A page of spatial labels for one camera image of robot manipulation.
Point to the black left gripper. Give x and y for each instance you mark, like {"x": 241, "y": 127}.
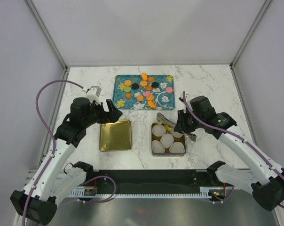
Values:
{"x": 112, "y": 116}

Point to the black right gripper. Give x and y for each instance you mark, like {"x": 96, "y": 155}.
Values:
{"x": 181, "y": 122}

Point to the gold tin lid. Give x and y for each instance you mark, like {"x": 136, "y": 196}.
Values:
{"x": 115, "y": 136}

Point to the silver metal tongs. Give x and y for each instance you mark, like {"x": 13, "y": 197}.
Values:
{"x": 161, "y": 117}

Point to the orange fish cookie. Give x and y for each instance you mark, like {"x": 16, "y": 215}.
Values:
{"x": 152, "y": 105}
{"x": 144, "y": 76}

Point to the pink sandwich cookie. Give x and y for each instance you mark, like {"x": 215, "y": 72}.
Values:
{"x": 146, "y": 94}

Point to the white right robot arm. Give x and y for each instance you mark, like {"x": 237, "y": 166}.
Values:
{"x": 266, "y": 180}

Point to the orange ridged cookie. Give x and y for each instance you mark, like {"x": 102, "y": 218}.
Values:
{"x": 128, "y": 95}

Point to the square cookie tin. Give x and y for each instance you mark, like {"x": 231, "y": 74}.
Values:
{"x": 167, "y": 153}

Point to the teal floral tray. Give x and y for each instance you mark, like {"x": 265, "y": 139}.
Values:
{"x": 162, "y": 99}

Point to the green cookie on tray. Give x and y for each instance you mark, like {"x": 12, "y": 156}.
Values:
{"x": 127, "y": 89}

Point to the white paper cupcake liner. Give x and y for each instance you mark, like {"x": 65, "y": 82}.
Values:
{"x": 158, "y": 130}

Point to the black sandwich cookie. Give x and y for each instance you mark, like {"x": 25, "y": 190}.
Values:
{"x": 155, "y": 85}
{"x": 135, "y": 86}

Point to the pink cookie right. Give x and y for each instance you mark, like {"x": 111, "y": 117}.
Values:
{"x": 169, "y": 90}

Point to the orange fish cookie top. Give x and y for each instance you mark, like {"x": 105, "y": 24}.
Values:
{"x": 144, "y": 76}

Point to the black sandwich cookie right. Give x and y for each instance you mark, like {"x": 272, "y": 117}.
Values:
{"x": 155, "y": 85}

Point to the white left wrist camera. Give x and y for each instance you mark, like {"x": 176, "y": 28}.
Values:
{"x": 93, "y": 94}

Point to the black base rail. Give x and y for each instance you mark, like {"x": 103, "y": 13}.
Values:
{"x": 151, "y": 182}

